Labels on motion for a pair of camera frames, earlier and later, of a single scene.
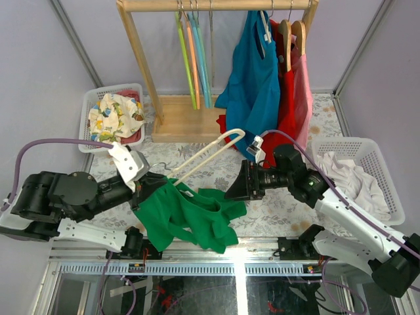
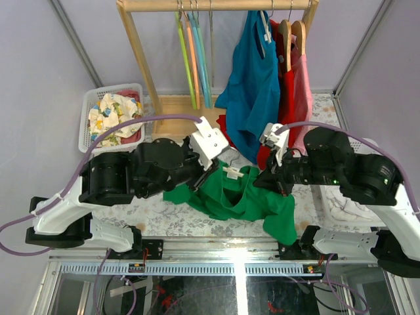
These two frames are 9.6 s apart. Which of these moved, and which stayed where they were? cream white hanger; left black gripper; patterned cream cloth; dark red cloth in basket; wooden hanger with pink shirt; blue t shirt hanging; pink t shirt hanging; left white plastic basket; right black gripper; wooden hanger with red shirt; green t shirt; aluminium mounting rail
Moved: green t shirt; cream white hanger; left black gripper; right black gripper
Stayed: wooden hanger with red shirt; patterned cream cloth; blue t shirt hanging; dark red cloth in basket; wooden hanger with pink shirt; pink t shirt hanging; left white plastic basket; aluminium mounting rail
